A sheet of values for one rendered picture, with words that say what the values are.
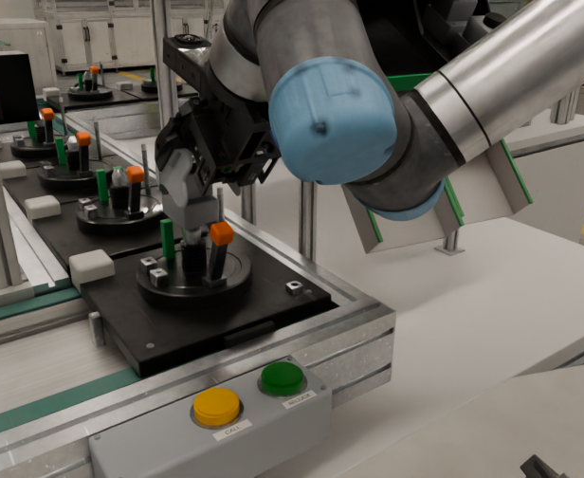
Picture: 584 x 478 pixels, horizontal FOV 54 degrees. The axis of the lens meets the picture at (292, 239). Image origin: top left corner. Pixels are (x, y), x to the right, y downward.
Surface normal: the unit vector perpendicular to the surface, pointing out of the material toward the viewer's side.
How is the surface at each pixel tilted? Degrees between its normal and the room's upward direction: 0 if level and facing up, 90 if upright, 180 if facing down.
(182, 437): 0
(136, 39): 90
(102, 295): 0
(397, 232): 45
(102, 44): 90
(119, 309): 0
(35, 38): 90
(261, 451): 90
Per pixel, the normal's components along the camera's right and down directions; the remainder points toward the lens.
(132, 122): 0.57, 0.33
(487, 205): 0.29, -0.39
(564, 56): -0.04, 0.36
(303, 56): -0.37, -0.33
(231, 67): -0.51, 0.61
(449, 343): 0.00, -0.91
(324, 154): 0.19, 0.89
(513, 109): 0.15, 0.58
